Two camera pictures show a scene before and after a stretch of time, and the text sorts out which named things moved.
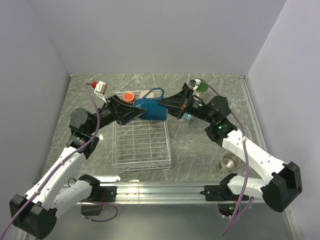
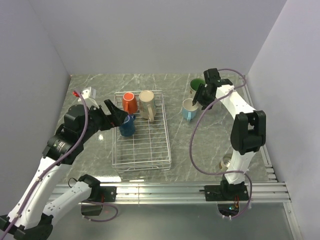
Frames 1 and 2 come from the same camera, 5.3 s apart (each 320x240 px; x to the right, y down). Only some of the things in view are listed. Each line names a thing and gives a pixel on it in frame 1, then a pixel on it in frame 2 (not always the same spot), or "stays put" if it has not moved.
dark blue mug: x=154 y=111 to x=127 y=128
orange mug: x=129 y=97 stays put
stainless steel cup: x=229 y=163 stays put
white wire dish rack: x=140 y=144 stays put
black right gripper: x=178 y=104 to x=198 y=98
